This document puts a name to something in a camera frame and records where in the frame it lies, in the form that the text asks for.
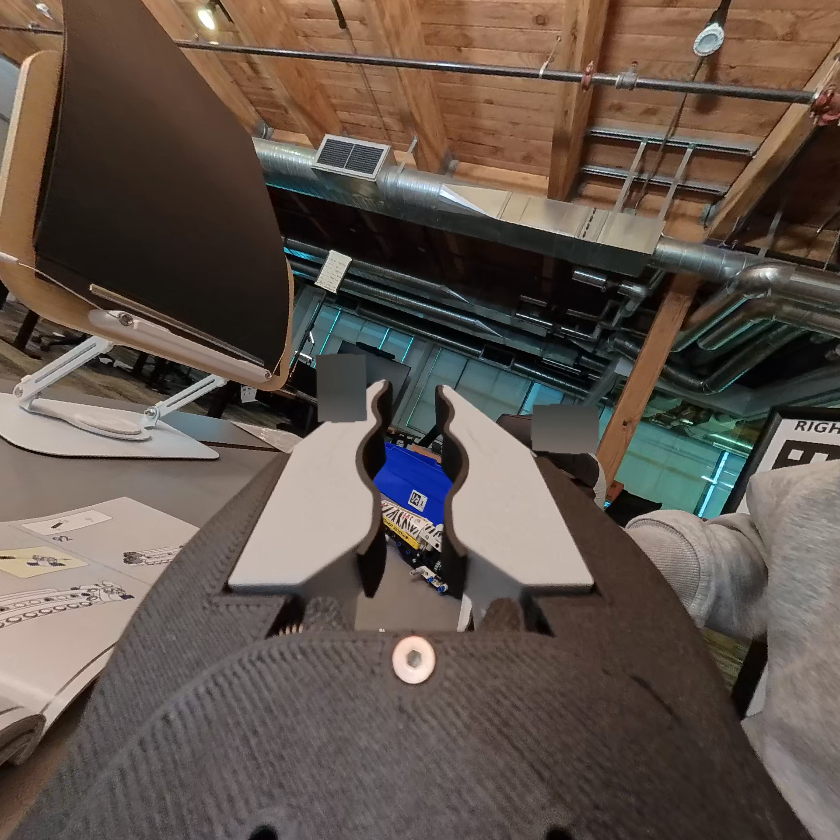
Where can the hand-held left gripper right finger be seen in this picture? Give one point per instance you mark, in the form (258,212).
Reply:
(518,525)

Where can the silver bent ceiling duct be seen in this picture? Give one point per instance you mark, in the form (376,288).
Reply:
(754,302)

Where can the lego instruction booklet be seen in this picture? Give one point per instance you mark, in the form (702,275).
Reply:
(59,590)

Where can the framed black white poster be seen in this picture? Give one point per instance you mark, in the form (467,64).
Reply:
(781,453)

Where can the silver duct with vent grille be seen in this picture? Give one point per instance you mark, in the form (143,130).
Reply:
(459,203)

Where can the white printed paper sheet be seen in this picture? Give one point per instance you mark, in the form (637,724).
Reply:
(269,436)

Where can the black ceiling pipe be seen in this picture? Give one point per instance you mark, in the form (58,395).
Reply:
(459,65)

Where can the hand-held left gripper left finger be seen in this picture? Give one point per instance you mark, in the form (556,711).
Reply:
(308,518)

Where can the partly built lego model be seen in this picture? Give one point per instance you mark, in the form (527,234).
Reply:
(413,531)

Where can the round white ceiling lamp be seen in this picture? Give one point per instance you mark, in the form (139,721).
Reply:
(709,40)

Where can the wooden support post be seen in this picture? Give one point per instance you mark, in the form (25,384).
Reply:
(646,374)

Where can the person's right forearm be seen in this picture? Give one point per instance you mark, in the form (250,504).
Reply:
(702,571)

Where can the white sign on pole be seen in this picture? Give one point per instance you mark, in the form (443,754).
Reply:
(333,271)

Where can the blue storage bin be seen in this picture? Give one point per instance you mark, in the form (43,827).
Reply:
(410,472)

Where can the black monitor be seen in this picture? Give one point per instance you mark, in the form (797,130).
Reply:
(394,377)

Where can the black panel with wooden back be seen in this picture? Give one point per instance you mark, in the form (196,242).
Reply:
(151,184)

